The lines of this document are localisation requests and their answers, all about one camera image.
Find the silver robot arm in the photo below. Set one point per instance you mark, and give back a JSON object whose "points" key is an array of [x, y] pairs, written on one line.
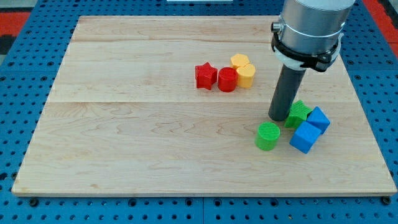
{"points": [[311, 26]]}

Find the wooden board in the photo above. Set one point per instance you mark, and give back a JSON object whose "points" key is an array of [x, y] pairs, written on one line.
{"points": [[124, 118]]}

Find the red star block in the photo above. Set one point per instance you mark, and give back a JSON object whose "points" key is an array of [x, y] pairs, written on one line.
{"points": [[205, 76]]}

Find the red cylinder block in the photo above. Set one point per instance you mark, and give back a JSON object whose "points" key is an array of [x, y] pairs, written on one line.
{"points": [[227, 79]]}

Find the yellow heart block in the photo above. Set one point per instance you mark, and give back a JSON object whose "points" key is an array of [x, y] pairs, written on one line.
{"points": [[246, 75]]}

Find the yellow hexagon block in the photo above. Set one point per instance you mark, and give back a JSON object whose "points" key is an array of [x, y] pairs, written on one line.
{"points": [[239, 60]]}

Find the green cylinder block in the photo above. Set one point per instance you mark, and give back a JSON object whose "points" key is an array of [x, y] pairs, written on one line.
{"points": [[267, 136]]}

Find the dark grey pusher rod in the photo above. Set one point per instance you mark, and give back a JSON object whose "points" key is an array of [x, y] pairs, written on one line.
{"points": [[284, 94]]}

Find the green star block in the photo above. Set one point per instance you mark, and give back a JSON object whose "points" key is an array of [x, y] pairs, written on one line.
{"points": [[297, 114]]}

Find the blue cube block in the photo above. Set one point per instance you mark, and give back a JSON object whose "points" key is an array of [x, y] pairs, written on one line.
{"points": [[305, 137]]}

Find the blue pentagon block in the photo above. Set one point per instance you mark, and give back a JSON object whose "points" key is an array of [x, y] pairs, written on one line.
{"points": [[318, 119]]}

